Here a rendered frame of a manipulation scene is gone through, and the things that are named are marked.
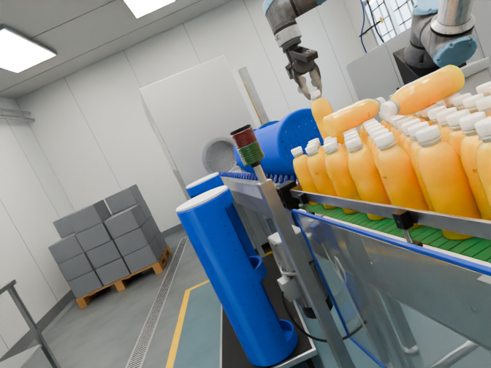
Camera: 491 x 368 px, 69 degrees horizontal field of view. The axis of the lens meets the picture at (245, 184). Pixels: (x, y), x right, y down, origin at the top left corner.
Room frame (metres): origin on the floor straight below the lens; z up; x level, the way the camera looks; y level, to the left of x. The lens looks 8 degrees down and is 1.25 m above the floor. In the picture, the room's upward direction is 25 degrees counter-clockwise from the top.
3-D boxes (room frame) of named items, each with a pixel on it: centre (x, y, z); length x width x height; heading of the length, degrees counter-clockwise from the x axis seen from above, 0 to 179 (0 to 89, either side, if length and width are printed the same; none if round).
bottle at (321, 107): (1.30, -0.36, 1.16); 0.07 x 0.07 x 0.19
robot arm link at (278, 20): (1.32, -0.36, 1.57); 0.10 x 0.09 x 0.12; 70
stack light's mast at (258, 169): (0.97, -0.05, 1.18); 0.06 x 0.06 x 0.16
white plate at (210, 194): (1.75, 0.23, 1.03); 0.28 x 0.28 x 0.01
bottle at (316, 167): (1.15, -0.24, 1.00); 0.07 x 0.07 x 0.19
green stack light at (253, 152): (0.97, -0.05, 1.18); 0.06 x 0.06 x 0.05
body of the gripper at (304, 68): (1.33, -0.36, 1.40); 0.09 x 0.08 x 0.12; 11
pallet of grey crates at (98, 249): (4.99, 2.08, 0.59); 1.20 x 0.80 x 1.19; 90
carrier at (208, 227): (1.75, 0.23, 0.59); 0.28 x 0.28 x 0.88
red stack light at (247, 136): (0.97, -0.05, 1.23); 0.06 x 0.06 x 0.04
